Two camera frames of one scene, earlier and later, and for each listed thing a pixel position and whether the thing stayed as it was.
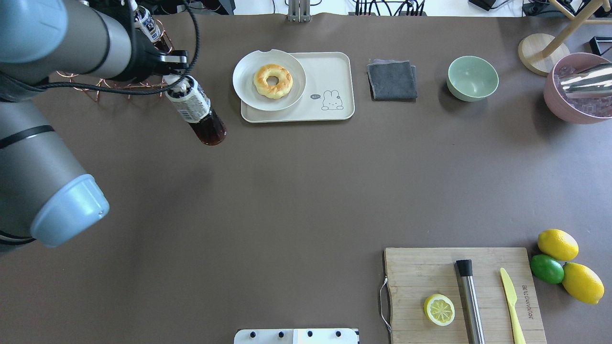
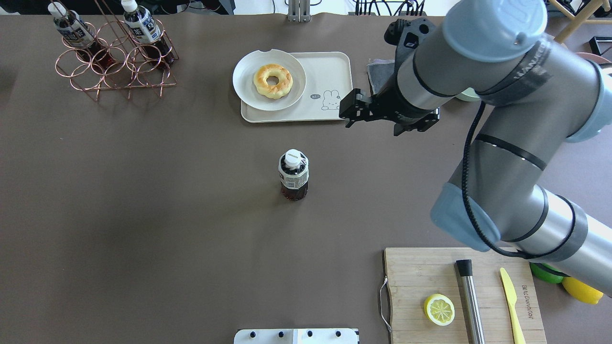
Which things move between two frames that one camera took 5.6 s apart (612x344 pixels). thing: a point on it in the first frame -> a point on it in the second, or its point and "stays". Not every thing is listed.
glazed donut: [271, 91] stays
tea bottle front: [190, 102] -> [293, 171]
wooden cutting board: [414, 274] stays
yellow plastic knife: [510, 299] stays
